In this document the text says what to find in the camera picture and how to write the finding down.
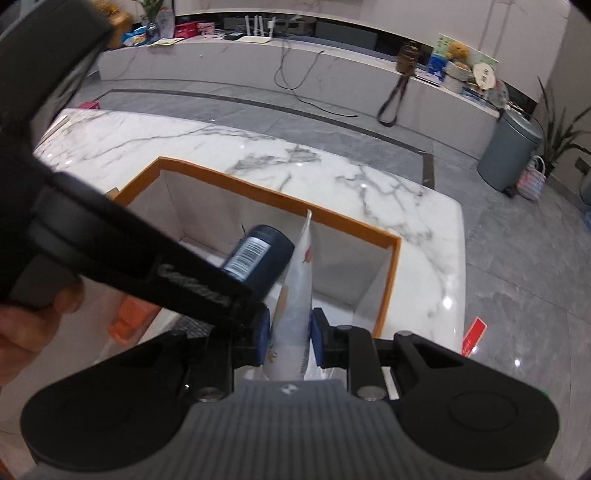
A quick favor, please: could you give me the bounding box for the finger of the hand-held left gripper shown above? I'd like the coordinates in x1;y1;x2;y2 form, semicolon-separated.
216;278;269;332

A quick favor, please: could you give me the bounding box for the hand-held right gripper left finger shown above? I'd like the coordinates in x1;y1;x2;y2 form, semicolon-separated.
139;307;271;402

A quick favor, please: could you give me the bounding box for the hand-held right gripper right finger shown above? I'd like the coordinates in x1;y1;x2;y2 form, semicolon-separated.
311;308;468;400

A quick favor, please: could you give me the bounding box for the white squeeze tube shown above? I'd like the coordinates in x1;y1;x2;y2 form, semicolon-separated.
268;209;315;382

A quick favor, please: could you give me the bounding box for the dark blue tube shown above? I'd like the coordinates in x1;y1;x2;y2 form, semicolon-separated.
221;224;296;305

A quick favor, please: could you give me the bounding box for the orange-rimmed cardboard box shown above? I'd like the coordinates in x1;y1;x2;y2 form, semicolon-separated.
108;156;402;370

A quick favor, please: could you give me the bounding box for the person's left hand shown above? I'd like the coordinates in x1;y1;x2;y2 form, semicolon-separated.
0;281;87;387

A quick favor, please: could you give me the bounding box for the pink bottle with orange cap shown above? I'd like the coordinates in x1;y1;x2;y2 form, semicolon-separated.
107;295;161;348

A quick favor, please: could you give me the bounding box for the red floor sticker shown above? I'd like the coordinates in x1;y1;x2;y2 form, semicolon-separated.
462;318;489;357

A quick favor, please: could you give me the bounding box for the blue snack packet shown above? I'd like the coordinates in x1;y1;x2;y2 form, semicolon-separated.
121;25;151;47

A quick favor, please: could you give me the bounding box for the gold foil bag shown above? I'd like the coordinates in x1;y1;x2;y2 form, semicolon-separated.
95;0;134;49

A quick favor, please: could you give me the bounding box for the wrapped green plant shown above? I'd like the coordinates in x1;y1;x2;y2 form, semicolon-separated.
139;0;176;40

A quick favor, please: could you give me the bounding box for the marble tv bench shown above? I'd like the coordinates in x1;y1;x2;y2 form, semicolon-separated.
99;30;506;160

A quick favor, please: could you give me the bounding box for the white router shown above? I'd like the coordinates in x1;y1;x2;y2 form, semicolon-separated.
242;14;278;45

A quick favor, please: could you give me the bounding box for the woven pastel basket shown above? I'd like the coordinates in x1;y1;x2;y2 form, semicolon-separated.
516;155;548;200

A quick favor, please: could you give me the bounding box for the grey trash bin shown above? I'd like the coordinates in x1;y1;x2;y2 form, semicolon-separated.
477;108;546;199

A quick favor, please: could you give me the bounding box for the potted green plant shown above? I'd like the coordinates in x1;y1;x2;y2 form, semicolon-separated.
536;76;591;178

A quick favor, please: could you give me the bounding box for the yellow plush toy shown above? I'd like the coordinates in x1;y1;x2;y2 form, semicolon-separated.
445;41;472;63

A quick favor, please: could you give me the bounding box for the black cable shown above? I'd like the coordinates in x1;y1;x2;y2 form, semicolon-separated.
274;34;360;119

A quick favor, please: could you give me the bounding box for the brown bag with strap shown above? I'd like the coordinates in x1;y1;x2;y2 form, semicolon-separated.
376;39;422;126

